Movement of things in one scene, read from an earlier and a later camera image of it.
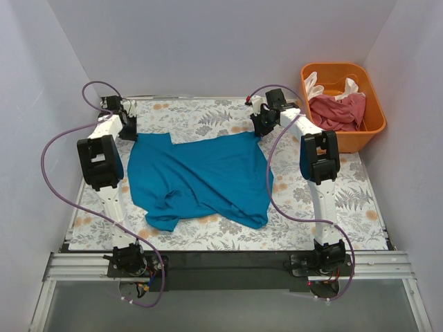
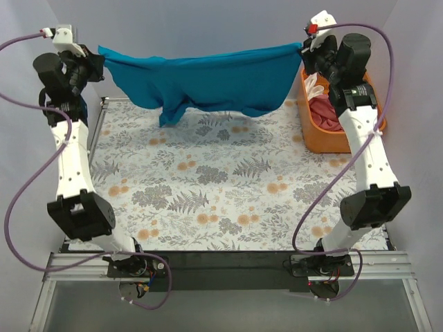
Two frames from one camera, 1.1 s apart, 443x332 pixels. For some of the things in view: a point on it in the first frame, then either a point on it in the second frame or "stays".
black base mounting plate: [223, 270] stays
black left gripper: [128, 131] to [93, 64]
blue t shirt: [228, 176] to [248, 81]
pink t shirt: [342, 115] stays
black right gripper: [260, 125] to [309, 58]
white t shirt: [312, 88] stays
